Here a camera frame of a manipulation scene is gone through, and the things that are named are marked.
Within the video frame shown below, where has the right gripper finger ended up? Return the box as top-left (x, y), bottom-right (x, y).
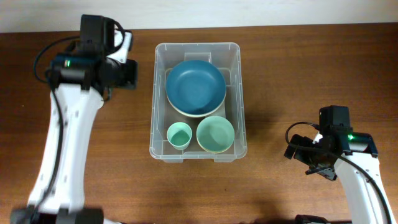
top-left (284, 144), bottom-right (295, 159)
top-left (305, 166), bottom-right (329, 175)

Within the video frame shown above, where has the mint green small bowl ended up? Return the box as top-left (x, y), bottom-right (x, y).
top-left (196, 116), bottom-right (234, 150)

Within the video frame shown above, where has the dark blue large bowl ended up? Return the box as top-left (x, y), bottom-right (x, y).
top-left (165, 60), bottom-right (226, 114)

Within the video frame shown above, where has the cream large bowl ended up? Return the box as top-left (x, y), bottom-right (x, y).
top-left (168, 99), bottom-right (226, 118)

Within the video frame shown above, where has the mint green plastic cup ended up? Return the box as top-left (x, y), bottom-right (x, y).
top-left (167, 122), bottom-right (193, 151)

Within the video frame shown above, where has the yellow small bowl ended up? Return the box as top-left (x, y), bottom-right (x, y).
top-left (204, 148), bottom-right (228, 154)

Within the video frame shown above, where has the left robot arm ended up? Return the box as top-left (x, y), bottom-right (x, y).
top-left (10, 14), bottom-right (138, 224)

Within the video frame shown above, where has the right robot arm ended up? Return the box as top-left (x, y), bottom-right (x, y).
top-left (284, 105), bottom-right (396, 223)

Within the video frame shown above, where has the white label in container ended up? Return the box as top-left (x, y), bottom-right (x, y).
top-left (220, 96), bottom-right (231, 119)

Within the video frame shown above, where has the clear plastic storage container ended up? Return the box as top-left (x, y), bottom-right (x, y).
top-left (149, 42), bottom-right (248, 162)

